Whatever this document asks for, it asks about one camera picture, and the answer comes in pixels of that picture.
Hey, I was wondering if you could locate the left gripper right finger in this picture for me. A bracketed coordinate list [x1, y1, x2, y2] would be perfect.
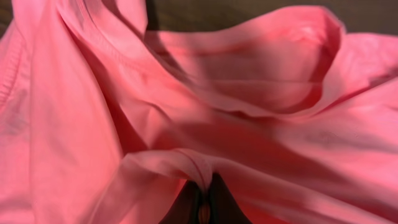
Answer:
[208, 173, 252, 224]

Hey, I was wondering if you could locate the pink printed t-shirt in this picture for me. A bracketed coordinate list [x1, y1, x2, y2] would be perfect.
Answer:
[1, 1, 397, 223]

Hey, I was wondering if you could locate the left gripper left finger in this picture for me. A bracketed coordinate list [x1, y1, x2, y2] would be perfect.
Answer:
[159, 181, 201, 224]

